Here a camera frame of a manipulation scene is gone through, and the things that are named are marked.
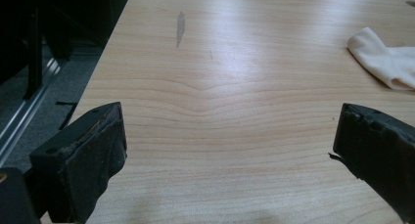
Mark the white cloth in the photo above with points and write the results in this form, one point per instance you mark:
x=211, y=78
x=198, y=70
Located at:
x=385, y=61

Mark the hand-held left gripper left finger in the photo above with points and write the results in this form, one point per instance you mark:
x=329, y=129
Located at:
x=78, y=158

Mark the black stand post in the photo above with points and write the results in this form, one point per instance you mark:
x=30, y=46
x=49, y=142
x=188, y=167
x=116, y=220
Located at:
x=34, y=54

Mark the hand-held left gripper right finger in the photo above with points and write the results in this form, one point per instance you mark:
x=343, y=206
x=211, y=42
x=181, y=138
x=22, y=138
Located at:
x=378, y=152

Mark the aluminium frame rail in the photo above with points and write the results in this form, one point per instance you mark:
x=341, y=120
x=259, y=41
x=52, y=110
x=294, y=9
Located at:
x=24, y=110

